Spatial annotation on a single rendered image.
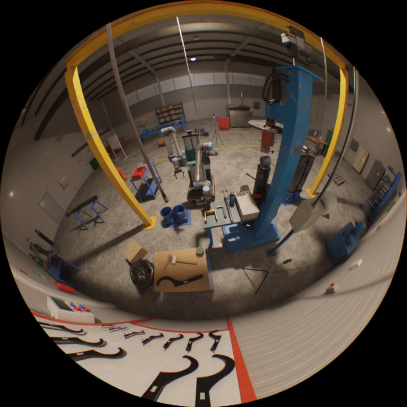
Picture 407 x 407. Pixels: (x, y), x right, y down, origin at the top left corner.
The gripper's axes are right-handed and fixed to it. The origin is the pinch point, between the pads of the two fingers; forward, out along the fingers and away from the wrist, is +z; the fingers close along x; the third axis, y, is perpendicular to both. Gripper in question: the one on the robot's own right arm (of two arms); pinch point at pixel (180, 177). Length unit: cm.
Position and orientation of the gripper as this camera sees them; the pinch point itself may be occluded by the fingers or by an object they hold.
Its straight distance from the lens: 210.5
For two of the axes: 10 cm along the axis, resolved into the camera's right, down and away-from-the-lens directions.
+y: 0.0, -4.4, 9.0
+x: -9.6, 2.5, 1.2
